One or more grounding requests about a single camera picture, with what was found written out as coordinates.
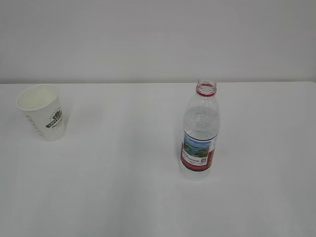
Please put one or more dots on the clear plastic water bottle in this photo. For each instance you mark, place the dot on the clear plastic water bottle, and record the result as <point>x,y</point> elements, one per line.
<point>201,126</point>

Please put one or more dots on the white paper cup green logo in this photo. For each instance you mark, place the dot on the white paper cup green logo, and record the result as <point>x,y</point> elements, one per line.
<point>41,106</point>

